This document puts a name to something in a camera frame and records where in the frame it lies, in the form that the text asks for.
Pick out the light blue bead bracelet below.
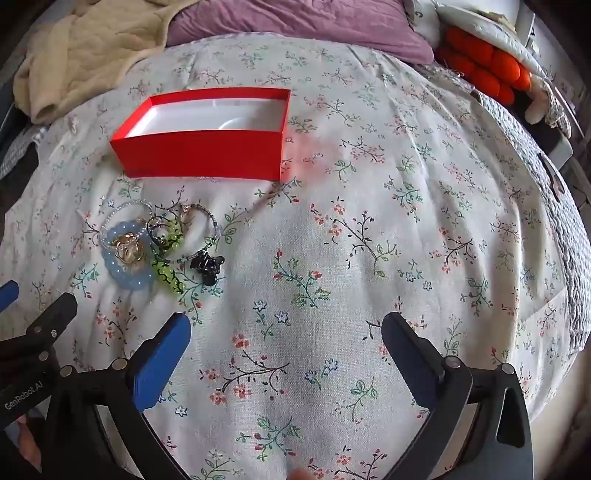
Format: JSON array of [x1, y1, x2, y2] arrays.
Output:
[[102, 221, 157, 292]]

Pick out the gold rings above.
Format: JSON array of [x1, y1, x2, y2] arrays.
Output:
[[112, 232, 146, 266]]

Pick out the green bead bracelet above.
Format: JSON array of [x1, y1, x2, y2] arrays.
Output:
[[149, 218, 187, 295]]

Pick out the black bead bracelet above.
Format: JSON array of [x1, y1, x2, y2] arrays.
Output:
[[189, 253, 226, 286]]

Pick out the red jewelry box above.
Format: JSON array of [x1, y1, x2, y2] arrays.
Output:
[[110, 87, 290, 182]]

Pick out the person's left hand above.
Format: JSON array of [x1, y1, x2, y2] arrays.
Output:
[[16, 415, 42, 473]]

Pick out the floral bed sheet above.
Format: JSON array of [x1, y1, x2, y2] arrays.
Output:
[[1, 34, 574, 479]]

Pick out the beige quilted blanket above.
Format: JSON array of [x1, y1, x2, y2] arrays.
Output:
[[13, 1, 192, 125]]

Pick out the orange plush toy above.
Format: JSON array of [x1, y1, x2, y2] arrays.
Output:
[[435, 27, 532, 106]]

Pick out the purple pillow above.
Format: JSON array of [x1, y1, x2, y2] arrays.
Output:
[[166, 0, 435, 64]]

